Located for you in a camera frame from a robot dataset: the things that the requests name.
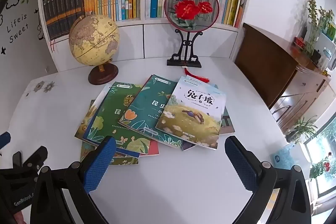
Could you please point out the olive green cover book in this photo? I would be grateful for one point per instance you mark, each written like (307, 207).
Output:
(123, 161)

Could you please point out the yellow floral cover book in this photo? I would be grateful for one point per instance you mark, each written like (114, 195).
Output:
(84, 121)

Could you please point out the person's left hand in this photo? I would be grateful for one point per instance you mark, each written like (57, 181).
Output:
(19, 218)

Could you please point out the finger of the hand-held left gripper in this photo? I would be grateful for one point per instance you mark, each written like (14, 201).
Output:
(35, 158)
(4, 140)

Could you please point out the dark cover book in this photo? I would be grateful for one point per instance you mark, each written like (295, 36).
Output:
(227, 123)

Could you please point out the pale rabbit cover book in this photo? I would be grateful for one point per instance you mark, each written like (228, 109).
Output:
(189, 113)

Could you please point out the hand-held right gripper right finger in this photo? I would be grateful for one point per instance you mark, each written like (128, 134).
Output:
(239, 163)

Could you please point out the row of dark hardcover books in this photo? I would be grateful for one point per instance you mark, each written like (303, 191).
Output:
(63, 11)

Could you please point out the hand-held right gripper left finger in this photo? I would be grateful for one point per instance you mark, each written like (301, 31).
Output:
(99, 163)

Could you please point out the red flower embroidered fan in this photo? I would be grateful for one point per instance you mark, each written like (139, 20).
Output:
(189, 11)

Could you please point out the white bookshelf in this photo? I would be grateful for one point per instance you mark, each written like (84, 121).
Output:
(157, 40)

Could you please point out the small black box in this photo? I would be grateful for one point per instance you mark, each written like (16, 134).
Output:
(316, 56)

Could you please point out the red cover book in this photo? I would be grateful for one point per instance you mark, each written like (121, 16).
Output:
(153, 148)

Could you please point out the glass jar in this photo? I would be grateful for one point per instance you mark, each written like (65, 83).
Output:
(325, 58)

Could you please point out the teal insect cover book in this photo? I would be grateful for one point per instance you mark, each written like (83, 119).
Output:
(147, 106)

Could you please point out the red tassel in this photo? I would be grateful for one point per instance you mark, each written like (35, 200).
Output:
(195, 77)

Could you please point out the green caterpillar cover book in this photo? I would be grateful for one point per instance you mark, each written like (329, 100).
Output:
(110, 119)

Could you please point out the yellow flower vase plant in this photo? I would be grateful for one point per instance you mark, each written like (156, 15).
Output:
(313, 24)

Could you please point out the brown wooden sideboard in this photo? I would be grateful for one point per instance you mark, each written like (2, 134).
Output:
(262, 64)

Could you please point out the light blue patterned box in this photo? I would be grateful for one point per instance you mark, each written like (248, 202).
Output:
(282, 157)

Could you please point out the window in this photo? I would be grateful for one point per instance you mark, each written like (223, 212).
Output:
(323, 140)

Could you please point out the small red box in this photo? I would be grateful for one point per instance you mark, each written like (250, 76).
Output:
(299, 43)

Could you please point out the red flowering plant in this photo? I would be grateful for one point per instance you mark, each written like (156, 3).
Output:
(323, 166)

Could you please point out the yellow desk globe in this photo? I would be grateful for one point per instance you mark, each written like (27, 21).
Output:
(92, 40)

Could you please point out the green potted plant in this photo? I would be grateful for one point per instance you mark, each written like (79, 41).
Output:
(302, 129)

